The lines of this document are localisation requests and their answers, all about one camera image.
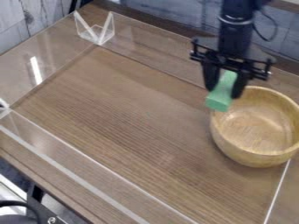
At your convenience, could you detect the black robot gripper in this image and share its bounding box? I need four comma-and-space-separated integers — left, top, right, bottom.
191, 17, 277, 99

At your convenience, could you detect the green rectangular block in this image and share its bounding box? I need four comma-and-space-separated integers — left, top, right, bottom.
206, 71, 238, 112

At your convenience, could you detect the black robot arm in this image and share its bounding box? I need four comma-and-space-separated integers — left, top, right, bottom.
190, 0, 278, 99

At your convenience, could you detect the wooden bowl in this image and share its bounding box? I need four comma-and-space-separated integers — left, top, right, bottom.
210, 86, 299, 168

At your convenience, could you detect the black metal table leg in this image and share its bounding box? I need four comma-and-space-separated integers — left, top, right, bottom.
27, 183, 87, 224

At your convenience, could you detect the clear acrylic corner bracket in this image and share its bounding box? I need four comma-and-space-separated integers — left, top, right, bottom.
74, 11, 115, 46

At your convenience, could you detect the black cable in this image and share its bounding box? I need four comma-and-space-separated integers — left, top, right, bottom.
0, 199, 34, 224

